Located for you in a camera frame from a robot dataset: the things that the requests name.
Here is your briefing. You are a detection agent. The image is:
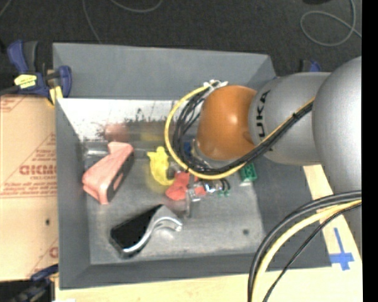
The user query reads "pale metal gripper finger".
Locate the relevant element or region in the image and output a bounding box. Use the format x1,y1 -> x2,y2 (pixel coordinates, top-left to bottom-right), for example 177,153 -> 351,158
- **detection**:
185,191 -> 202,219

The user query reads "red crumpled object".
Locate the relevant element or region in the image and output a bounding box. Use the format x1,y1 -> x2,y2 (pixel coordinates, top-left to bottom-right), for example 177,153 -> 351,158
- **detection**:
164,171 -> 207,203

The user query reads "grey metal bin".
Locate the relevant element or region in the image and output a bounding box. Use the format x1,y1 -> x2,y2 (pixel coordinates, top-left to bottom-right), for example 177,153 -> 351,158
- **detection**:
52,42 -> 332,289

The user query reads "yellow toy figure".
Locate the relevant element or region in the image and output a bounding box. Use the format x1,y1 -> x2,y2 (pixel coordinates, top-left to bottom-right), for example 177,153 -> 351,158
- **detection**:
146,146 -> 175,187

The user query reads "black and silver tool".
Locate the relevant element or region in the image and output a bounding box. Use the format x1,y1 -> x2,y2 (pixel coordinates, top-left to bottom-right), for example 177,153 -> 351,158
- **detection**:
109,204 -> 183,258

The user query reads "pink and black plastic object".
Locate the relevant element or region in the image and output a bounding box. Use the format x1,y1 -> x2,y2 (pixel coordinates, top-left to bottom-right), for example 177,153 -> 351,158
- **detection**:
81,142 -> 135,205

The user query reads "brown cardboard board red print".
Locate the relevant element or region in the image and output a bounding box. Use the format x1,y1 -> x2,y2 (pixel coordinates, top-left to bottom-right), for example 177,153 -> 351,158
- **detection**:
0,94 -> 60,282

